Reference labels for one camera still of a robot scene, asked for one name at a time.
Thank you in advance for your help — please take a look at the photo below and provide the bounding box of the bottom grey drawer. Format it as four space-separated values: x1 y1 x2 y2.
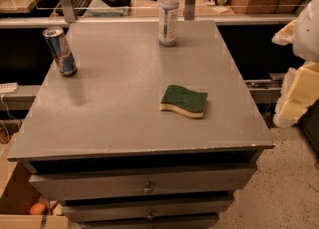
80 213 218 229

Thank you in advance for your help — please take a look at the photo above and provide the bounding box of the green and yellow sponge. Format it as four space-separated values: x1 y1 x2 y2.
159 85 208 118

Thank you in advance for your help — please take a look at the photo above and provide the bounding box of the blue silver energy drink can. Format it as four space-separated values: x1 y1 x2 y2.
43 27 77 77

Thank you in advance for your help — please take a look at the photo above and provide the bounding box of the white power strip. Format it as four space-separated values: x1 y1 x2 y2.
0 82 18 94

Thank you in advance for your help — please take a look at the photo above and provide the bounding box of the grey drawer cabinet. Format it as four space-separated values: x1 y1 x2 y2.
6 19 276 229

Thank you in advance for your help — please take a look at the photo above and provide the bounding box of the clear blue-labelled plastic bottle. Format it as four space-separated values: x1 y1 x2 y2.
159 0 179 46

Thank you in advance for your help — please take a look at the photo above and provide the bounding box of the middle grey drawer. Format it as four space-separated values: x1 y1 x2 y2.
63 193 234 222

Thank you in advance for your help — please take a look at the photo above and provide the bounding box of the top grey drawer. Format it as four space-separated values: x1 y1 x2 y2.
30 164 257 201

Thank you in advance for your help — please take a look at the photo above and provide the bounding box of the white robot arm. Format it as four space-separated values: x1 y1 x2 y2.
293 0 319 61

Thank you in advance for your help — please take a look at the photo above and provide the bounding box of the orange ball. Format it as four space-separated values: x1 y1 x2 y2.
29 203 48 215

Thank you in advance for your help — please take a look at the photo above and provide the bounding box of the white cable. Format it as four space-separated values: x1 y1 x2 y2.
0 93 16 136

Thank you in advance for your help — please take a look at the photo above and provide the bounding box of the grey drawer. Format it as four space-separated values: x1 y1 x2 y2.
80 213 218 229
63 193 234 222
30 164 257 201

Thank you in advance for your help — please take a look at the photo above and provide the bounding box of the left grey metal bracket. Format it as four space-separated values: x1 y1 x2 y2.
60 0 77 23

